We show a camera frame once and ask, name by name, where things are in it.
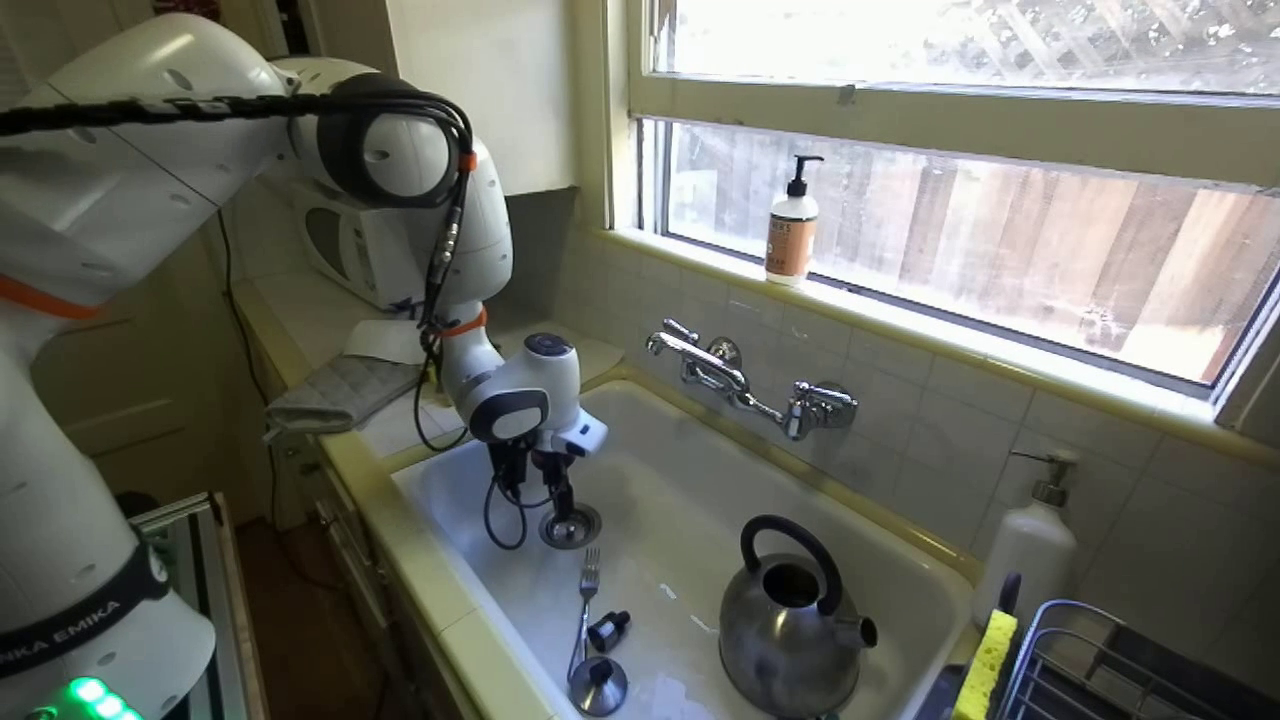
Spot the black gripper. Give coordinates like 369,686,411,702
465,388,587,532

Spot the round metal drain plug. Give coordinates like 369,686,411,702
535,501,602,553

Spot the silver fork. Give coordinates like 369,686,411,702
565,547,609,678

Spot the white ceramic sink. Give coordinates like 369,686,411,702
387,375,974,720

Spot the small black silver stopper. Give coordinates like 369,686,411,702
584,608,637,655

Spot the cream base cabinet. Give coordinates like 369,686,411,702
309,453,474,720

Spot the grey folded cloth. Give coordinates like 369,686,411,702
262,353,428,440

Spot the stainless steel kettle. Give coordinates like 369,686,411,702
714,512,885,720

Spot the brown soap pump bottle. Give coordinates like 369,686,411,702
760,152,826,290

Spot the yellow sponge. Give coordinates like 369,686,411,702
951,608,1019,720

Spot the white pump dispenser bottle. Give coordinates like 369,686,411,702
974,450,1085,633

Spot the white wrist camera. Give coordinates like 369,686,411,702
546,404,611,459

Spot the chrome wall faucet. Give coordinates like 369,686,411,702
642,317,862,445

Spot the cream wall cabinet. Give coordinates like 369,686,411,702
382,0,581,201

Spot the kitchen window frame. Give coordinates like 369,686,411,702
617,0,1280,411

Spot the wire dish rack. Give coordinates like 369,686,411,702
993,596,1280,720

